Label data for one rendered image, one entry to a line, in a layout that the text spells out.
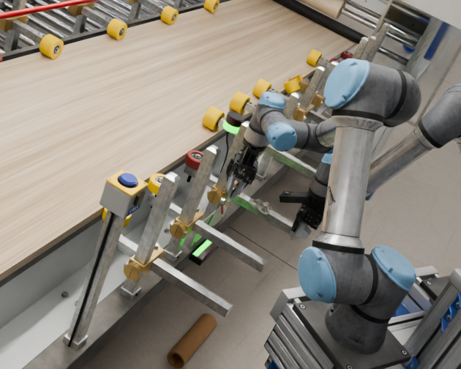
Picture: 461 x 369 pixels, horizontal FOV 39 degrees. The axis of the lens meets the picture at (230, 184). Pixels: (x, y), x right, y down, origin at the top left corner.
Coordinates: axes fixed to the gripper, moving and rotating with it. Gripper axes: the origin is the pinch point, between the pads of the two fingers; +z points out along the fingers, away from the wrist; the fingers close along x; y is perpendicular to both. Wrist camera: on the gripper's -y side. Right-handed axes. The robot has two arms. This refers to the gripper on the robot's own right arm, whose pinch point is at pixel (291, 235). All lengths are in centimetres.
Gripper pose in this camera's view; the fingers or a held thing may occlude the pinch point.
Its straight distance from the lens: 227.9
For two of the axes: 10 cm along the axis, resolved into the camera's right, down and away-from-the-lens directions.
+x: 4.2, -3.4, 8.4
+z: -3.3, 8.1, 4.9
